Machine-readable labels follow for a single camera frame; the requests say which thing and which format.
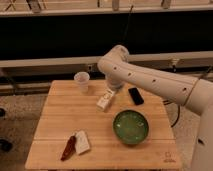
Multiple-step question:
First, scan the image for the black smartphone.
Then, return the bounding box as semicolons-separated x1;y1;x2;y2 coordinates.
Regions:
128;88;144;105

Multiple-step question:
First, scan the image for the clear plastic cup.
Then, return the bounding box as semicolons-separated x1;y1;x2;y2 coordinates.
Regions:
74;72;90;93

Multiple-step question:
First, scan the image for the black cable by table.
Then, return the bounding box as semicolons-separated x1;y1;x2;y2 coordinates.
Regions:
162;98;182;129

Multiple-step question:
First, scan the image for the black hanging cable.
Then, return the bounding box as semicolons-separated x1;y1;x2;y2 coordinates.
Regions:
121;3;135;48

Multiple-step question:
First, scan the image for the light wooden table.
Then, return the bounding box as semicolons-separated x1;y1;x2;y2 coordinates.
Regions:
25;80;181;170

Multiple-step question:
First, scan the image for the white rectangular packet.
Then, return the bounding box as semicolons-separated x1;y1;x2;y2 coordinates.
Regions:
75;131;90;155

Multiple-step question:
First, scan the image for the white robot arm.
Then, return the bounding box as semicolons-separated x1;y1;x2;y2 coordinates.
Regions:
97;45;213;171

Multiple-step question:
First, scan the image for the green round bowl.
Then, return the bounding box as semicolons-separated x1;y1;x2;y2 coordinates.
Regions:
113;110;149;145

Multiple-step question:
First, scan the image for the white lying bottle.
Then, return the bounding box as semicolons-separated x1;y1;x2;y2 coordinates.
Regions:
96;89;116;111

